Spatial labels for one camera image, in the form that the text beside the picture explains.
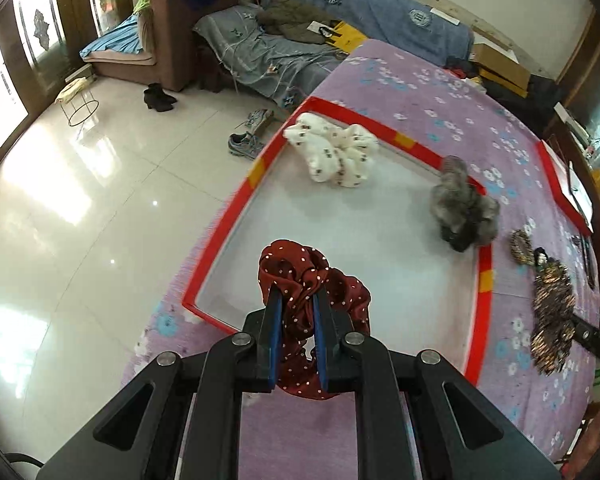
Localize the light blue cushion cover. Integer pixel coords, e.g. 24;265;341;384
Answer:
79;12;153;61

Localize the leopard print hair tie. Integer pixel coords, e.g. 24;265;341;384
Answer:
511;229;535;266

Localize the red polka dot scrunchie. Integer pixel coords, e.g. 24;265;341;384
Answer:
259;240;372;401

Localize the cardboard box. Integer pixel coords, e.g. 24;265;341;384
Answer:
472;42;531;91

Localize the grey sneaker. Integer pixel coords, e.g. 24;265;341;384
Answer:
235;108;276;133
227;131;265;161

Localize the yellow flat box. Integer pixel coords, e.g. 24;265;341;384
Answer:
480;67;528;98

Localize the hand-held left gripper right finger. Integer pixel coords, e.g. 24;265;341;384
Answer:
312;291;565;480

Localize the red flat box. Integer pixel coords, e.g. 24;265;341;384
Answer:
537;140;595;236

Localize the white paper sheet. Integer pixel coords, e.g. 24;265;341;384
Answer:
567;160;595;223

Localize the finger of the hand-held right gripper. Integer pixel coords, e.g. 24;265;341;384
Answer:
570;314;600;361

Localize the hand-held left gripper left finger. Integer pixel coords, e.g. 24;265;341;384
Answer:
36;292;286;480

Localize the grey organza scrunchie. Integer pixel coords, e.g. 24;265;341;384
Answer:
430;156;501;253

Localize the brown sofa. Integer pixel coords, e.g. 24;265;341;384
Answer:
82;0;203;93

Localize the white dotted scrunchie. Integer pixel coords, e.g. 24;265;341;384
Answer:
283;112;380;188

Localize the wooden glass-panel door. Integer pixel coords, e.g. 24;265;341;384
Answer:
0;0;133;191

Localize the olive quilted jacket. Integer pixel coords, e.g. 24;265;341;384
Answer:
257;0;338;46

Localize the red-edged white tray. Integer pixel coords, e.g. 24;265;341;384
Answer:
181;96;494;387

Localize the grey-blue floral sheet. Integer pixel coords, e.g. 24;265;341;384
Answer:
194;5;346;111

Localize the sequined hair clip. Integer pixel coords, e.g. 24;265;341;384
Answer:
530;247;578;376

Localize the wooden side cabinet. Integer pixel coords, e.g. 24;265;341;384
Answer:
542;5;600;341

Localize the wire frame stool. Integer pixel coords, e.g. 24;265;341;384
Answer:
55;77;100;127

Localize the black bag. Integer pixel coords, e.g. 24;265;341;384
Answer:
525;75;576;126

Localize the yellow paper bag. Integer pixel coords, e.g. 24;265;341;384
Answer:
325;20;368;56

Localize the blue plaid blanket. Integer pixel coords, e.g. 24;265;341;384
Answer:
262;0;476;68

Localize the black phone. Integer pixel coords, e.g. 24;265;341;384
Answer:
580;234;597;291

